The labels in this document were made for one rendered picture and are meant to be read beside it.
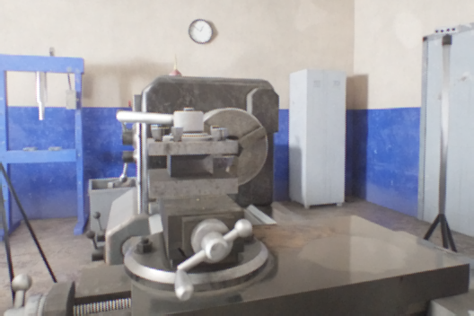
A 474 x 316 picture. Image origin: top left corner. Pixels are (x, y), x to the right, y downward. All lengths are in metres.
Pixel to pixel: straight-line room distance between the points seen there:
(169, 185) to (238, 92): 0.73
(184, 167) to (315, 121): 4.02
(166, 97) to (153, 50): 3.40
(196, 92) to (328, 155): 3.65
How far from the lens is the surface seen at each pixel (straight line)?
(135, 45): 4.63
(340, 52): 5.57
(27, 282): 0.69
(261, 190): 1.36
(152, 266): 0.58
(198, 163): 0.68
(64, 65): 4.11
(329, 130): 4.76
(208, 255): 0.47
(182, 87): 1.25
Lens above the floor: 1.17
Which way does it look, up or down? 3 degrees down
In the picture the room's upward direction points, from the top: straight up
